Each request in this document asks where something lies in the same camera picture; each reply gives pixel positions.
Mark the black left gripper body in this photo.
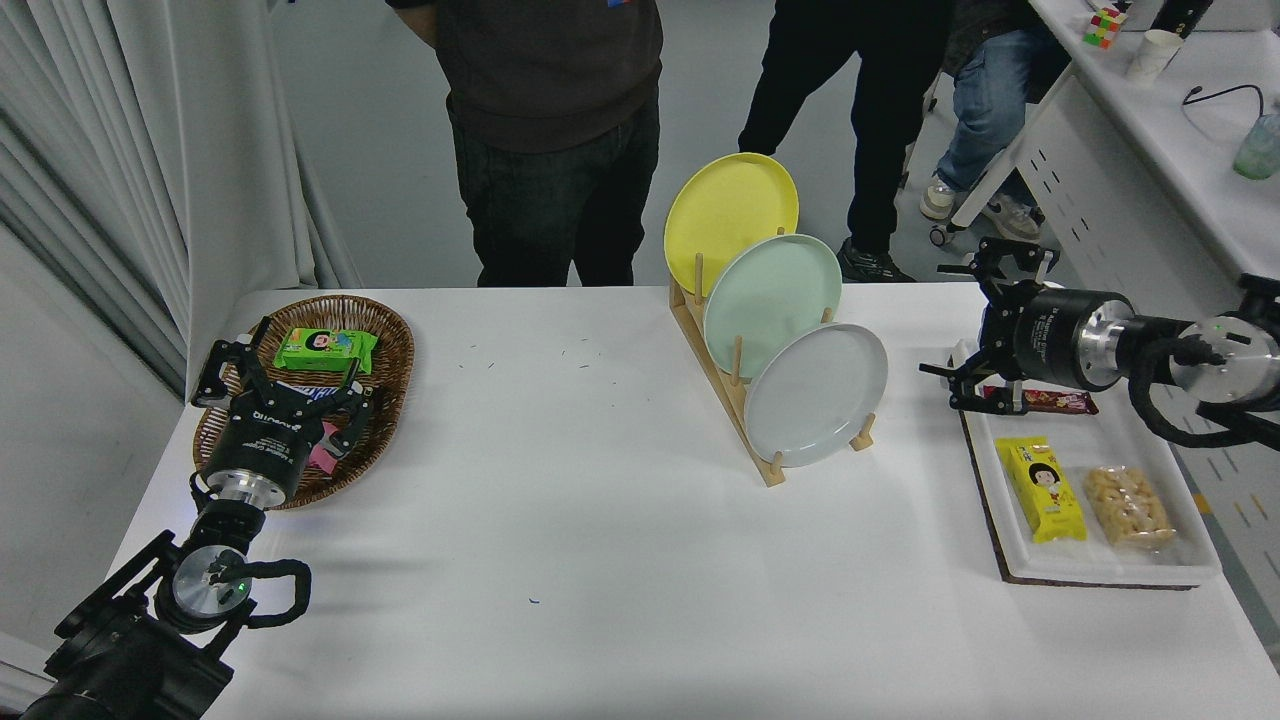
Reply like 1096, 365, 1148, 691
203, 390, 334, 493

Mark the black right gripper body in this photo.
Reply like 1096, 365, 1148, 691
985, 283, 1091, 391

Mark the grey plate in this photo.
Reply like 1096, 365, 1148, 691
743, 323, 890, 469

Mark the wooden plate rack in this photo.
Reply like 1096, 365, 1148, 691
669, 228, 878, 489

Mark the mint green plate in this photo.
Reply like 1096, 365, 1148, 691
703, 234, 844, 381

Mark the yellow plate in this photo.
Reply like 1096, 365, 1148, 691
664, 152, 801, 298

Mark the dark blue snack bar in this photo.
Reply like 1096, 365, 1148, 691
272, 376, 351, 401

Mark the pink snack pack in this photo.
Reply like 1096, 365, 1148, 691
308, 420, 353, 473

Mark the green snack pack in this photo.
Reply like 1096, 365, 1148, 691
274, 326, 381, 377

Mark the red snack bar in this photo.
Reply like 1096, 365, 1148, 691
983, 385, 1099, 416

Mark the brown wicker basket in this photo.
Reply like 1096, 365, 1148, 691
193, 294, 417, 511

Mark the yellow snack pack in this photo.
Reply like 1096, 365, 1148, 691
995, 437, 1089, 545

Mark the white tray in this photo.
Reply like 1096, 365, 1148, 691
950, 338, 1223, 589

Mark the person in blue jeans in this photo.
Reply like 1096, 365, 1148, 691
920, 0, 1071, 244

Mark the clear bag of puffed snack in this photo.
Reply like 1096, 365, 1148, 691
1083, 465, 1179, 553

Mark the white side desk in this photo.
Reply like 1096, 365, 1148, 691
930, 0, 1280, 641

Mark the person in black trousers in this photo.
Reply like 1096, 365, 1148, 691
738, 0, 961, 284

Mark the white curtain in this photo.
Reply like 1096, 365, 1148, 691
0, 0, 363, 396

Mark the colourful puzzle cube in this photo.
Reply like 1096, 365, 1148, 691
1085, 5, 1131, 49

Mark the white paper cup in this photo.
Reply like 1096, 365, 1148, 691
1128, 29, 1187, 84

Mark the green translucent bottle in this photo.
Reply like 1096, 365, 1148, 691
1234, 100, 1280, 181

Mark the person standing in brown top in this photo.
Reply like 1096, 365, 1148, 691
385, 0, 666, 289

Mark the black cable on desk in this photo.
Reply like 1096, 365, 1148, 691
1184, 84, 1268, 121

